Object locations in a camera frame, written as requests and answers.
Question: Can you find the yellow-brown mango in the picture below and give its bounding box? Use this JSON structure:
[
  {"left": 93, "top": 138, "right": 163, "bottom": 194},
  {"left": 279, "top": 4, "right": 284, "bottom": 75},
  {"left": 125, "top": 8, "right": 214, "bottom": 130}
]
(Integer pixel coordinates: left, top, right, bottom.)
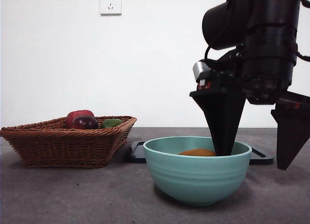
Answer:
[{"left": 178, "top": 148, "right": 216, "bottom": 157}]

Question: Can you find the teal bowl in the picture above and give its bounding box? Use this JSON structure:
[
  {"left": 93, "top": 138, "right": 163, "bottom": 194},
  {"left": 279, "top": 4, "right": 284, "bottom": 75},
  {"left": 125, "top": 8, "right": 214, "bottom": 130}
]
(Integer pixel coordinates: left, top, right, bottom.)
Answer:
[{"left": 142, "top": 136, "right": 253, "bottom": 207}]

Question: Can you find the dark green rectangular tray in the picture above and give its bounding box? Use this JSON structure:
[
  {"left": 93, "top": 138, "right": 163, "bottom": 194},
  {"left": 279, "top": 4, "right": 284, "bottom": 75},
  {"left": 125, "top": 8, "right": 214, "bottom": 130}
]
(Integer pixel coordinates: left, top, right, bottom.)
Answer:
[{"left": 124, "top": 141, "right": 274, "bottom": 165}]

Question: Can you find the green lime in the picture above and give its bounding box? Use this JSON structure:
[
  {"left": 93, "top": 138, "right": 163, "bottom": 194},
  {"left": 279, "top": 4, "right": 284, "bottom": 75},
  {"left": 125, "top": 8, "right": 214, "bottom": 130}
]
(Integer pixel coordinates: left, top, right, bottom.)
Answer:
[{"left": 100, "top": 119, "right": 124, "bottom": 129}]

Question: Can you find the dark red plum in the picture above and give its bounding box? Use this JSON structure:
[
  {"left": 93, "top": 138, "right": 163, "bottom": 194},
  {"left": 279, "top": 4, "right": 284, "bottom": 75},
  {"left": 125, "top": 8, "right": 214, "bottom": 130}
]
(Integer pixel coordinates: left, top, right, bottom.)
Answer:
[{"left": 71, "top": 115, "right": 99, "bottom": 130}]

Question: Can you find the red apple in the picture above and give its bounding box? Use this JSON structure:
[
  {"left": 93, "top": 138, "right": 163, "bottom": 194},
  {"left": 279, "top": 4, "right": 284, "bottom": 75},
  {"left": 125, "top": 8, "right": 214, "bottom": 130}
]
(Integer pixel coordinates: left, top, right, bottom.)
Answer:
[{"left": 65, "top": 109, "right": 95, "bottom": 129}]

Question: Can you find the brown wicker basket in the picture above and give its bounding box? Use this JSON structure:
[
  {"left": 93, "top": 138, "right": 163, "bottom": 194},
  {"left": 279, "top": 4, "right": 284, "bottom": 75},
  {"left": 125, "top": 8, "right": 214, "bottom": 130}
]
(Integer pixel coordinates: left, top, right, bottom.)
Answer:
[{"left": 0, "top": 115, "right": 138, "bottom": 169}]

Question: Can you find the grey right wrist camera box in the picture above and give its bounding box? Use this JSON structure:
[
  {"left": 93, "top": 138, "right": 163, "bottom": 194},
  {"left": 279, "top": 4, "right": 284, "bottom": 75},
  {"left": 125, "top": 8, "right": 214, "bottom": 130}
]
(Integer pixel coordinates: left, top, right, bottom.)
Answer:
[{"left": 193, "top": 60, "right": 213, "bottom": 83}]

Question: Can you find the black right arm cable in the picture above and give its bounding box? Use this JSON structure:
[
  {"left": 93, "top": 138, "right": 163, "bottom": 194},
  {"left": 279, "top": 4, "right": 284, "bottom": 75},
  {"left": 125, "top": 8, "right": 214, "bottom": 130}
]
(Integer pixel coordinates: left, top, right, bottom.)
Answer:
[{"left": 204, "top": 44, "right": 215, "bottom": 64}]

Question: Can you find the white wall socket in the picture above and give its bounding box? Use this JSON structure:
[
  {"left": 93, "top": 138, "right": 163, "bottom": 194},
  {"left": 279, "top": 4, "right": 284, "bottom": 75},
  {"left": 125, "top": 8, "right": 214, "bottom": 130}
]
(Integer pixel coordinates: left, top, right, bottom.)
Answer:
[{"left": 100, "top": 0, "right": 122, "bottom": 16}]

